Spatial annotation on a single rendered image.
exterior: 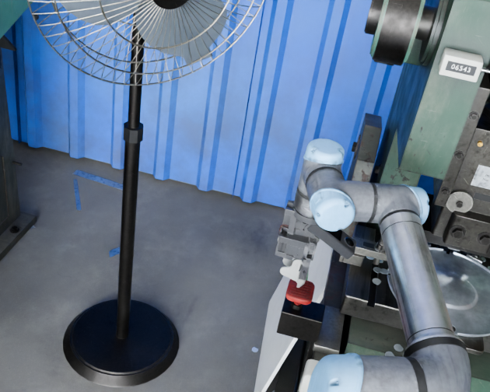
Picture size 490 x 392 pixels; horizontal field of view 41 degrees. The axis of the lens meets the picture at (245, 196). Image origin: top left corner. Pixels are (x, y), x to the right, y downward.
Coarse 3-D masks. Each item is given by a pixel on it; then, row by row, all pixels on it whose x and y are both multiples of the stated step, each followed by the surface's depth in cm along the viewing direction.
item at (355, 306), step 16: (352, 272) 164; (368, 272) 165; (352, 288) 160; (368, 288) 160; (384, 288) 161; (352, 304) 158; (368, 304) 158; (384, 304) 157; (384, 320) 159; (400, 320) 158
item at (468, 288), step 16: (432, 256) 162; (464, 256) 163; (448, 272) 156; (464, 272) 158; (480, 272) 159; (448, 288) 152; (464, 288) 153; (480, 288) 154; (448, 304) 147; (464, 304) 148; (480, 304) 150; (464, 320) 144; (480, 320) 145; (464, 336) 141; (480, 336) 141
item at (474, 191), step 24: (480, 120) 138; (480, 144) 135; (480, 168) 139; (456, 192) 142; (480, 192) 142; (432, 216) 154; (456, 216) 143; (480, 216) 144; (456, 240) 146; (480, 240) 144
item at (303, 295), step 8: (288, 288) 148; (296, 288) 149; (304, 288) 149; (312, 288) 149; (288, 296) 147; (296, 296) 146; (304, 296) 146; (312, 296) 147; (296, 304) 150; (304, 304) 146
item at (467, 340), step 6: (456, 336) 140; (462, 336) 141; (468, 342) 139; (474, 342) 140; (480, 342) 140; (468, 348) 138; (474, 348) 138; (480, 348) 138; (474, 354) 138; (480, 354) 138
